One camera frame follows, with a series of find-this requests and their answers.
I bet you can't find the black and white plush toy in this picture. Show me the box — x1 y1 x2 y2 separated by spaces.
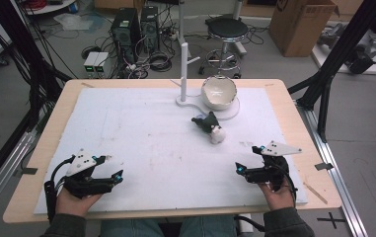
190 111 227 145

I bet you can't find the person's right leg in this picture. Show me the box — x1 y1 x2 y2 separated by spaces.
179 215 238 237

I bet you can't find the clear plastic sheet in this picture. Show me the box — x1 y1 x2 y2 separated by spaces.
53 13 95 32

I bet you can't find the person's leg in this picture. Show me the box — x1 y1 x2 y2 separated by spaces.
179 215 238 237
100 217 165 237

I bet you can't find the person's left hand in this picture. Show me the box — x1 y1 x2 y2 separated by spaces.
55 187 103 218

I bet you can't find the white desk leg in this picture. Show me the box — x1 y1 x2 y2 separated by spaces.
232 0 249 57
176 0 193 59

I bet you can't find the coiled black cable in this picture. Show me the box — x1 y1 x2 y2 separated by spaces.
148 50 174 73

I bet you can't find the aluminium rail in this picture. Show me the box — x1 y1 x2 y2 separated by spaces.
295 100 370 237
0 130 38 226

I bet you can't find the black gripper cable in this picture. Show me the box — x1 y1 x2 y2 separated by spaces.
43 155 75 223
273 163 299 208

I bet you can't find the black tape cross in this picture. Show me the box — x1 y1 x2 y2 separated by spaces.
317 211 346 230

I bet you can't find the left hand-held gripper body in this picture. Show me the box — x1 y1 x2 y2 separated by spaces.
62 148 114 199

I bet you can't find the black metal frame with cables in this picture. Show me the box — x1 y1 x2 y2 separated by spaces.
0 0 73 198

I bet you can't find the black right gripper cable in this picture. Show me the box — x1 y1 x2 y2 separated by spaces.
273 163 299 208

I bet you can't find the slim black computer tower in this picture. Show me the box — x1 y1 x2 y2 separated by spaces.
140 5 160 53

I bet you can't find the thin wooden stick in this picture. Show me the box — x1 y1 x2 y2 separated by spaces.
303 182 329 205

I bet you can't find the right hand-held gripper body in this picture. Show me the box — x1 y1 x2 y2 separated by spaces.
244 140 303 193

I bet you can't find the black metal frame strut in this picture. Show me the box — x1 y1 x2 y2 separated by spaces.
287 0 376 143

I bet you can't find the white round table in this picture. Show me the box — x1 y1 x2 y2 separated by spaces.
24 0 78 16

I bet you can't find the large black computer tower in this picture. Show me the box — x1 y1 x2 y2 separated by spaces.
111 7 142 65

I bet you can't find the black round stool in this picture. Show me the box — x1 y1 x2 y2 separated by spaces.
204 16 250 79

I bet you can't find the person's right hand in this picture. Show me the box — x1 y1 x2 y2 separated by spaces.
259 179 297 211

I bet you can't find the white branched stand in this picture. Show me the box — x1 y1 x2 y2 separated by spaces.
170 41 242 121

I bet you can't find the brown cardboard box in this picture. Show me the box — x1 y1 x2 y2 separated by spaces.
268 0 340 58

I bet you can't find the white cracked-egg bowl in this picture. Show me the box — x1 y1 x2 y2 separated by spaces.
200 75 238 112

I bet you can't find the black cable under table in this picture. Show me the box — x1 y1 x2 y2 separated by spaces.
234 214 266 233

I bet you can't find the person's left leg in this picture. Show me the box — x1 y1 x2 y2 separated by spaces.
100 217 165 237

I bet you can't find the white power supply unit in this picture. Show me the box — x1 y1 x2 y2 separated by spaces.
83 51 101 74
94 51 111 74

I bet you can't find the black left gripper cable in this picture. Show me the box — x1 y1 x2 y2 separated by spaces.
43 155 75 223

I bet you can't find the white board with grey machine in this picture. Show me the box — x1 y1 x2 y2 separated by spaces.
311 22 376 76

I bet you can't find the white foam mat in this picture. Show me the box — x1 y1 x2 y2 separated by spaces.
34 86 309 215

